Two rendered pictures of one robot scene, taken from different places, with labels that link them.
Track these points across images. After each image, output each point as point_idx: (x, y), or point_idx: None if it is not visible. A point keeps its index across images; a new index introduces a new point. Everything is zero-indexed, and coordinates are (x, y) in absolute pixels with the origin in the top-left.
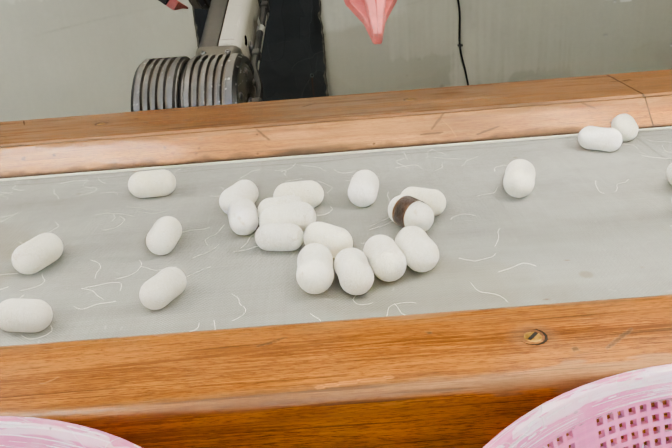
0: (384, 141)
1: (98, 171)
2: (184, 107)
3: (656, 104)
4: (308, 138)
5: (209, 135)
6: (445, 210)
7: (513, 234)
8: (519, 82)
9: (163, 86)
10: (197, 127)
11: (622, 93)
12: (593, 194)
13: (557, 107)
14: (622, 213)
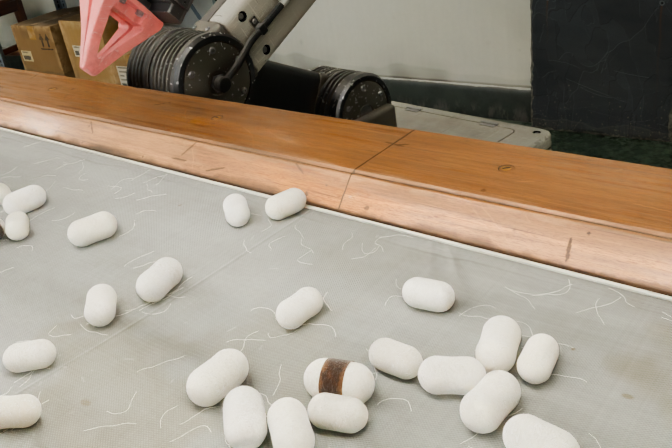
0: (149, 156)
1: (10, 130)
2: (149, 78)
3: (355, 185)
4: (111, 138)
5: (67, 118)
6: (34, 238)
7: (6, 275)
8: (328, 119)
9: (144, 56)
10: (70, 109)
11: (344, 162)
12: (118, 264)
13: (275, 162)
14: (83, 289)
